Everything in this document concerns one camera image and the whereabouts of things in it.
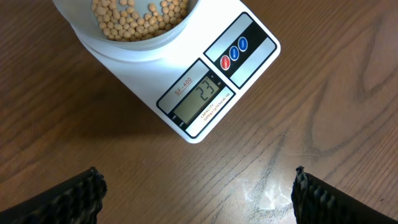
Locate soybeans in bowl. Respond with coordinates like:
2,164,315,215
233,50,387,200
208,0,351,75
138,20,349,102
91,0,190,42

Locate grey bowl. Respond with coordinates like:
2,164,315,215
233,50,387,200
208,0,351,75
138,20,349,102
53,0,202,51

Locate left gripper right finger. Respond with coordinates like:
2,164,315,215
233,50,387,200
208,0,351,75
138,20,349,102
291,166,397,224

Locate white digital kitchen scale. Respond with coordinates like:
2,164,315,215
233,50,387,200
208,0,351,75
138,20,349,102
76,1,281,144

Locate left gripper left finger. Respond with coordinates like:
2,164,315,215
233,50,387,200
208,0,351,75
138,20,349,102
1,167,108,224

